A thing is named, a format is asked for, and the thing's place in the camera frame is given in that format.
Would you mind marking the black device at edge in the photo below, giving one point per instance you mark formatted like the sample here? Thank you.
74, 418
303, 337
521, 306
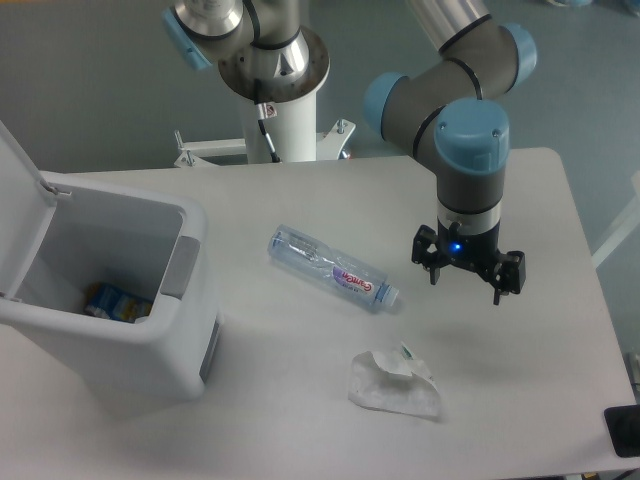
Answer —
623, 426

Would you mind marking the clear plastic water bottle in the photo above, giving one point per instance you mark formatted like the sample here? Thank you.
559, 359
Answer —
332, 269

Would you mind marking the white trash can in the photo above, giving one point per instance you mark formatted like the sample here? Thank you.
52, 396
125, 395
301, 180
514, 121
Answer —
60, 234

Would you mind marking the blue yellow carton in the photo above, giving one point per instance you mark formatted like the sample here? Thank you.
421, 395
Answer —
107, 301

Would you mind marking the white plastic wrapper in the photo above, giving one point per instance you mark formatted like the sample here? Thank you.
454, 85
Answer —
394, 381

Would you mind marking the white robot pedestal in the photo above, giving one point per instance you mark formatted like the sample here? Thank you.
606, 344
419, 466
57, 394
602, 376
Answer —
276, 91

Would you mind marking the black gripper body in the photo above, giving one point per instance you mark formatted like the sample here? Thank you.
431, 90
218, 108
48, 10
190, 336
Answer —
468, 242

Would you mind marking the white table leg frame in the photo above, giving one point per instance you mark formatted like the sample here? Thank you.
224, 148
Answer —
620, 228

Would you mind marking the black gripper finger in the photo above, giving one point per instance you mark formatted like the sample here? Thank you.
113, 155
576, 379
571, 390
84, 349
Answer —
427, 252
506, 274

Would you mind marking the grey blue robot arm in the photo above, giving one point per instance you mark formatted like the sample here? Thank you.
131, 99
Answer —
446, 119

